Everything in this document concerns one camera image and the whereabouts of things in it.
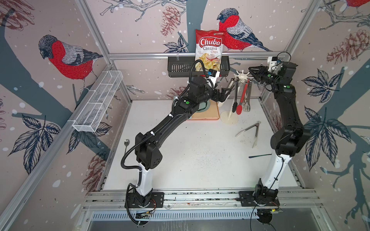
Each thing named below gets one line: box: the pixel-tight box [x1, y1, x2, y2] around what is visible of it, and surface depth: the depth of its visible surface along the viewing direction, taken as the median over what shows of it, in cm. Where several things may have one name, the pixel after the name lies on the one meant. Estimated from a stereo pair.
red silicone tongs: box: [236, 79, 250, 116], surface depth 87 cm
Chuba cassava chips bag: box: [195, 29, 226, 72], surface depth 86 cm
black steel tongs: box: [232, 77, 238, 114], surface depth 85 cm
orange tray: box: [187, 99, 220, 121], surface depth 110 cm
